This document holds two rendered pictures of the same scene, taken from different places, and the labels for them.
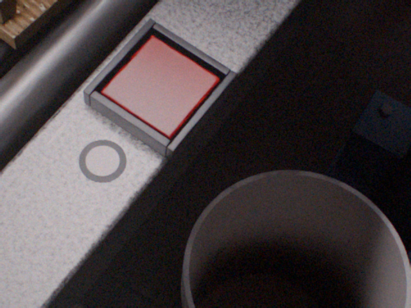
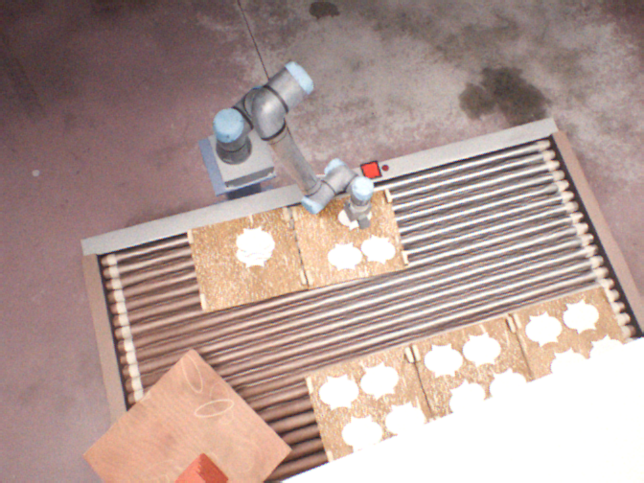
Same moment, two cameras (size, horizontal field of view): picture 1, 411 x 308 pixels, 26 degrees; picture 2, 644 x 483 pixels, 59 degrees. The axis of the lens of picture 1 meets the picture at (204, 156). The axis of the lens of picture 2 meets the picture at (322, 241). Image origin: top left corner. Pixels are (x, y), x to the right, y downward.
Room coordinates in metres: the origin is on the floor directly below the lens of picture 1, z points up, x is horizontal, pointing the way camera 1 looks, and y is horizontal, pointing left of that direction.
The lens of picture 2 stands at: (1.21, 0.56, 3.12)
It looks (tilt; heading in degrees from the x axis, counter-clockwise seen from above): 73 degrees down; 219
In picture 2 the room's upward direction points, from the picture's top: 8 degrees clockwise
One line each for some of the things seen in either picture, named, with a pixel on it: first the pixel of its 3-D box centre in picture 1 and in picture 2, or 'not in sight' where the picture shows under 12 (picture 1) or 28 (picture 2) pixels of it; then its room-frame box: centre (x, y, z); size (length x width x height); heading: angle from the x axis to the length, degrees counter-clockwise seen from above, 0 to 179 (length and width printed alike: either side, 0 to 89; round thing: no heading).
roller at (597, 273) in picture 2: not in sight; (381, 338); (0.77, 0.57, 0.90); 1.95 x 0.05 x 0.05; 154
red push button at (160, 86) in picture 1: (160, 89); (371, 171); (0.31, 0.04, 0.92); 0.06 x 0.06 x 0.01; 64
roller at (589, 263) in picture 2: not in sight; (378, 326); (0.74, 0.52, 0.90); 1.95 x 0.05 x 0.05; 154
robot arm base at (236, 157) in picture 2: not in sight; (233, 143); (0.67, -0.41, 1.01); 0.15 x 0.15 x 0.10
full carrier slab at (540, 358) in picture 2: not in sight; (574, 341); (0.23, 1.09, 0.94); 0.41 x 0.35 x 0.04; 153
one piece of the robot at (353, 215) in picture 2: not in sight; (359, 212); (0.51, 0.16, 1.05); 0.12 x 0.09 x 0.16; 73
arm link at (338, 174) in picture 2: not in sight; (338, 177); (0.53, 0.04, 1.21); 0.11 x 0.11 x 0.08; 4
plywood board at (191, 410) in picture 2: not in sight; (188, 452); (1.55, 0.39, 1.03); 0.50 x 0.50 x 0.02; 3
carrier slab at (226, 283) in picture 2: not in sight; (246, 259); (0.94, -0.02, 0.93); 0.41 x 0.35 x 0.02; 151
